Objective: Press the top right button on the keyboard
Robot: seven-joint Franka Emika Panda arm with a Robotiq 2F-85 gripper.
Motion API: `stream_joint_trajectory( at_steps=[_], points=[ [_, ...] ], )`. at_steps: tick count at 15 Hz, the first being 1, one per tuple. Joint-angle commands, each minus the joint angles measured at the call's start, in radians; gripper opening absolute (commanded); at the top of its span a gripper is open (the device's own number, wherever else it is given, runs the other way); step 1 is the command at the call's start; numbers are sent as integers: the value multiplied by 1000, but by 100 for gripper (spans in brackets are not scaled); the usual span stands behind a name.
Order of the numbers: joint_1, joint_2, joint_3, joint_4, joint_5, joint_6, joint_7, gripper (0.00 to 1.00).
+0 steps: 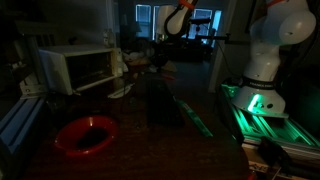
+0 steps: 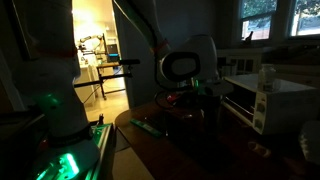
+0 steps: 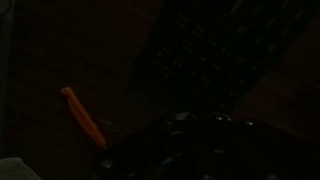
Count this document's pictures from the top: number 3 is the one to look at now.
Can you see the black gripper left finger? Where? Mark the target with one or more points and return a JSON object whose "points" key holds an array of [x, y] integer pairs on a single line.
{"points": [[156, 150]]}

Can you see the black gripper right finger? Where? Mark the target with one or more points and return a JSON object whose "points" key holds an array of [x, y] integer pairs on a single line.
{"points": [[253, 150]]}

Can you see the black computer keyboard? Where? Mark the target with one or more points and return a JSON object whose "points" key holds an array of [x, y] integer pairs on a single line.
{"points": [[220, 50]]}

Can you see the orange marker pen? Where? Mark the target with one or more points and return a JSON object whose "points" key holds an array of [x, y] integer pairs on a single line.
{"points": [[83, 116]]}

